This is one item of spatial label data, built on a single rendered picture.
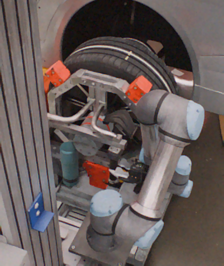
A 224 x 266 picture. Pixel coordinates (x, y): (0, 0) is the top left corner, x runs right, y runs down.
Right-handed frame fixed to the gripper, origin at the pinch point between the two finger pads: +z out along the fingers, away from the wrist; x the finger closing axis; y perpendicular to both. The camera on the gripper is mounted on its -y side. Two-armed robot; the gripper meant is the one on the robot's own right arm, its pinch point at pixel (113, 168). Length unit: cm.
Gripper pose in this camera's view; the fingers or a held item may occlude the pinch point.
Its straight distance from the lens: 193.6
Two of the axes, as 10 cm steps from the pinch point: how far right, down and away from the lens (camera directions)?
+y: 0.2, -7.6, -6.5
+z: -9.2, -2.7, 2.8
